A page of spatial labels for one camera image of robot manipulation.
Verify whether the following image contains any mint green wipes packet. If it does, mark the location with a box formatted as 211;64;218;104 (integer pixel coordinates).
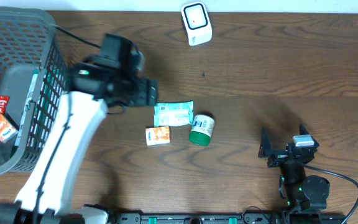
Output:
154;101;194;127

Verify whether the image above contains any orange small box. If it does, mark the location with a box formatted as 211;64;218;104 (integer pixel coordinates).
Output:
145;126;170;146

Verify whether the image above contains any green-lidded white jar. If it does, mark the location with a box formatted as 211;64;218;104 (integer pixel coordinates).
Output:
189;114;215;146

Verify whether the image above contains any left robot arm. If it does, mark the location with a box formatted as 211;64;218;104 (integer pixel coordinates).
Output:
0;34;158;223

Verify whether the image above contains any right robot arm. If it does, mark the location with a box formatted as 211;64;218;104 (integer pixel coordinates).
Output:
258;124;330;223

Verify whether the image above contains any white barcode scanner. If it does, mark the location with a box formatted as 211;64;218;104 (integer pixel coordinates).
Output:
181;1;213;46

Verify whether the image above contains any grey plastic mesh basket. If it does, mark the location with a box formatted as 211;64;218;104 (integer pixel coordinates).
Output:
0;7;67;175

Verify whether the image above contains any orange white box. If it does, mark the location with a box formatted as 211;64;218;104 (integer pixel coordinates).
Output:
0;114;18;143

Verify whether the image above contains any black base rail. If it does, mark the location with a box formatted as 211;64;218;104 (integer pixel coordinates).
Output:
82;212;347;224

